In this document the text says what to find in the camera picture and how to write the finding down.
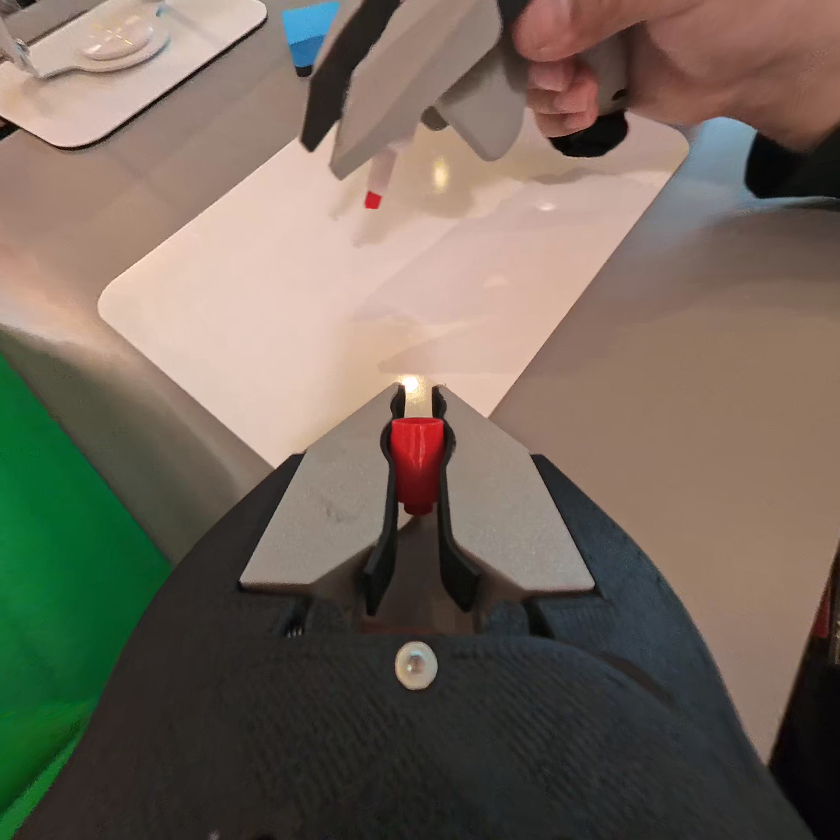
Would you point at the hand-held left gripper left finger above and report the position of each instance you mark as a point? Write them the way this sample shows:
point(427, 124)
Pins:
point(315, 518)

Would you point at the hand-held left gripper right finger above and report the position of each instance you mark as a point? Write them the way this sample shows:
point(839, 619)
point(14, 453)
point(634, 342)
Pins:
point(518, 518)

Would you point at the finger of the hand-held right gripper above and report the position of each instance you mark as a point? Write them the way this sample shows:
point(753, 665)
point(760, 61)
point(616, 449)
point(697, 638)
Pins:
point(489, 111)
point(407, 72)

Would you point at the blue eraser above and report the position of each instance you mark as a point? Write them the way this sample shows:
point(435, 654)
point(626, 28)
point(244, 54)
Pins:
point(308, 33)

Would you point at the red dry-erase marker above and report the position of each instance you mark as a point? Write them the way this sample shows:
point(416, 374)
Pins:
point(377, 180)

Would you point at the red marker cap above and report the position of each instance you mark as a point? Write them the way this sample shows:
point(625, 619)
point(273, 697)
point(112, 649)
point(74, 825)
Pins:
point(415, 459)

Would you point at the white whiteboard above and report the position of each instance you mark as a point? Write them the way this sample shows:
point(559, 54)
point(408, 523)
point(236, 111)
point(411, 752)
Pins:
point(361, 295)

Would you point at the person's right hand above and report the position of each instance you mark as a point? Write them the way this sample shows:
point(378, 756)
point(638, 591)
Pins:
point(709, 52)

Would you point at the green plastic bin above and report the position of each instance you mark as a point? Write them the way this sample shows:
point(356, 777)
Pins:
point(65, 558)

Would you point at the clear acrylic stand foot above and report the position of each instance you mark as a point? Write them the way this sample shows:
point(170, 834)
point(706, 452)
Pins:
point(111, 39)

